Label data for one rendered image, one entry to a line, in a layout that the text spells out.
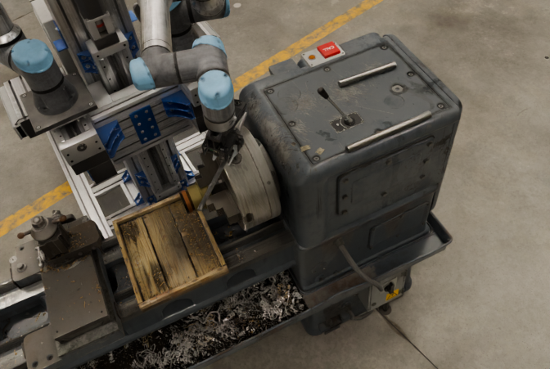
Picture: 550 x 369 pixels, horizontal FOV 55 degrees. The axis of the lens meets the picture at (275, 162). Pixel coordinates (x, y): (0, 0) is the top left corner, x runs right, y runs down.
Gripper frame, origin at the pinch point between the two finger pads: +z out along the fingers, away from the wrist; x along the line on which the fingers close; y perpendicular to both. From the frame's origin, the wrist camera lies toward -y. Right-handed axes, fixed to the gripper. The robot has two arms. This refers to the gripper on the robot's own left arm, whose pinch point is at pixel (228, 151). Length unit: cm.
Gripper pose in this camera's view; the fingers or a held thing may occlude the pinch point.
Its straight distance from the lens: 146.8
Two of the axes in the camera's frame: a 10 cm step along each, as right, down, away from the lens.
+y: -3.3, 8.4, -4.3
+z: -0.1, 4.5, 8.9
